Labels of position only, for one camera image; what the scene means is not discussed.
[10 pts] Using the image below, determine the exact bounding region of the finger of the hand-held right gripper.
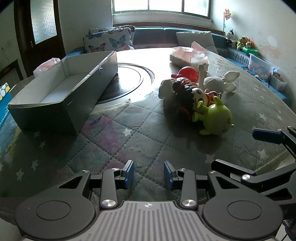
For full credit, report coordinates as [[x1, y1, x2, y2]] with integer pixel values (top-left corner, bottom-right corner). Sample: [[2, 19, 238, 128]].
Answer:
[[252, 126, 296, 160], [211, 159, 296, 202]]

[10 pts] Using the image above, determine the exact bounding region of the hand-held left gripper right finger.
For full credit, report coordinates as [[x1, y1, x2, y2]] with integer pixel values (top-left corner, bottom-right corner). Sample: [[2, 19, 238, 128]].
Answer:
[[163, 161, 255, 208]]

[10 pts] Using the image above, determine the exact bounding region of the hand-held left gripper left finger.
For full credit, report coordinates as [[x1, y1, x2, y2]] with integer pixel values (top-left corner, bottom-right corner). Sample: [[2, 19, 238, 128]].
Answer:
[[46, 160, 134, 208]]

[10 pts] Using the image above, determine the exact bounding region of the green alien toy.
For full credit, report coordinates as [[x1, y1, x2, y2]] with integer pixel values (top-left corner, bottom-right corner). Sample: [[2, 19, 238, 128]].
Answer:
[[192, 96, 234, 135]]

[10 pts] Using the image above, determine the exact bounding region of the white rabbit plush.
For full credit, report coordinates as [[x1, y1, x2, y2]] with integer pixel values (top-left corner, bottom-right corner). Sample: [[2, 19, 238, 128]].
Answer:
[[198, 64, 240, 93]]

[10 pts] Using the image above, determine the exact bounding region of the black-haired cartoon doll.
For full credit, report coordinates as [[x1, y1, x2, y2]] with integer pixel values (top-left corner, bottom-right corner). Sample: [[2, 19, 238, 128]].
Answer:
[[172, 77, 223, 122]]

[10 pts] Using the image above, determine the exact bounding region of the small white plush toy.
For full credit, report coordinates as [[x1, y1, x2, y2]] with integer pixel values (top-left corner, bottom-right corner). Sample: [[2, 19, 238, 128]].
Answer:
[[158, 78, 179, 109]]

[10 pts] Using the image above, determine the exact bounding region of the long grey cardboard box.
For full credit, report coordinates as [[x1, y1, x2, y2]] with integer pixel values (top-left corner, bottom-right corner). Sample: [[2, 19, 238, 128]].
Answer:
[[7, 50, 118, 136]]

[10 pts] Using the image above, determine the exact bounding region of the red pig toy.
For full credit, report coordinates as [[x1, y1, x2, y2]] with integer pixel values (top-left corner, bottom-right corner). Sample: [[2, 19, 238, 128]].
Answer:
[[171, 66, 200, 82]]

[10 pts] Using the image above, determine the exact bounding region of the quilted star table cover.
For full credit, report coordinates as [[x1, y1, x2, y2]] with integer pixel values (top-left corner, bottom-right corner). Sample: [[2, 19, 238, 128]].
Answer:
[[0, 47, 296, 209]]

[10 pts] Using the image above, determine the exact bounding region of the small white storage box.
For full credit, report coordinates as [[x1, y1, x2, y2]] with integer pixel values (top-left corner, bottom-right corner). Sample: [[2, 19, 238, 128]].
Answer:
[[269, 73, 287, 91]]

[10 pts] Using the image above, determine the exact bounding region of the clear plastic storage box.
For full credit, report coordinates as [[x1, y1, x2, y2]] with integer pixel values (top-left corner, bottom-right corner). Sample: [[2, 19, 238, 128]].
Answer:
[[248, 54, 280, 81]]

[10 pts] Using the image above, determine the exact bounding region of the green plastic bowl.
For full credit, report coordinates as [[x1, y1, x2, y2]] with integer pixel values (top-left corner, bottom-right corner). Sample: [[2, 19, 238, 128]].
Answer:
[[242, 46, 259, 56]]

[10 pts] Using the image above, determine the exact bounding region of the round patterned mat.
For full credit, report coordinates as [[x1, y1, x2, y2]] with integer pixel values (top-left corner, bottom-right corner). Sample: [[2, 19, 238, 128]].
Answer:
[[96, 62, 155, 105]]

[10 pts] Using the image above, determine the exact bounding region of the yellow plush bear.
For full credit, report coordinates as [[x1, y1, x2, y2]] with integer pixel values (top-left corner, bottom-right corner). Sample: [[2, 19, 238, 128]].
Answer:
[[236, 36, 248, 51]]

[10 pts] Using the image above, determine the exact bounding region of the black and white plush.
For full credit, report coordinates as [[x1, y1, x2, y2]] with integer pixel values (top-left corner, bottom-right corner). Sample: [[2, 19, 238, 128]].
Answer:
[[225, 29, 236, 42]]

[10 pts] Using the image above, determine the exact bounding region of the pink tissue pack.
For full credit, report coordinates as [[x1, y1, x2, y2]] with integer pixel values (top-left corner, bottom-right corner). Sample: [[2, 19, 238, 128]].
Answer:
[[169, 41, 210, 70]]

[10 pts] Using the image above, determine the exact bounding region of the white pillow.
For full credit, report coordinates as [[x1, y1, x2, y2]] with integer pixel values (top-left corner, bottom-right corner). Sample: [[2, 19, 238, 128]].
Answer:
[[176, 31, 219, 55]]

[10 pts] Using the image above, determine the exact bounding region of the colourful pinwheel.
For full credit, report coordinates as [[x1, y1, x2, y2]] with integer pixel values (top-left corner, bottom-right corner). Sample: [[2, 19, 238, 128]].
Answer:
[[223, 9, 232, 33]]

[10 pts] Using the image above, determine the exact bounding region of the butterfly print pillow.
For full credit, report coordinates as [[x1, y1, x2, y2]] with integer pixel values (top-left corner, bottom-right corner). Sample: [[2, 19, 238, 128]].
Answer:
[[88, 26, 136, 44], [83, 28, 134, 54]]

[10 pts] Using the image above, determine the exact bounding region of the pink plastic bag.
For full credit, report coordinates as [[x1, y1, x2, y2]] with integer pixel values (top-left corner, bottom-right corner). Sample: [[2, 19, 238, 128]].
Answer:
[[33, 57, 61, 78]]

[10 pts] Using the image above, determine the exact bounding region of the blue-green sofa bench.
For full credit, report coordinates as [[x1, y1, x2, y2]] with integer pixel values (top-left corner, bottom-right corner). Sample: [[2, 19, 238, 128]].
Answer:
[[61, 26, 296, 102]]

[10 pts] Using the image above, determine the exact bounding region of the blue dotted box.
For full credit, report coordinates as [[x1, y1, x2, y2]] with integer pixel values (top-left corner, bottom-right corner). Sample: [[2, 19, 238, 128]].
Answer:
[[0, 82, 12, 127]]

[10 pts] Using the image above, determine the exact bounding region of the dark wooden door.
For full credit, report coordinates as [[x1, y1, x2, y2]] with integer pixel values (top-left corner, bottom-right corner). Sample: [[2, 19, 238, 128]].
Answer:
[[14, 0, 66, 77]]

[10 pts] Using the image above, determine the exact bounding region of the window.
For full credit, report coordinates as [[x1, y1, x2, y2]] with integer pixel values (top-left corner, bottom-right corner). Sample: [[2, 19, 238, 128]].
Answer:
[[111, 0, 213, 22]]

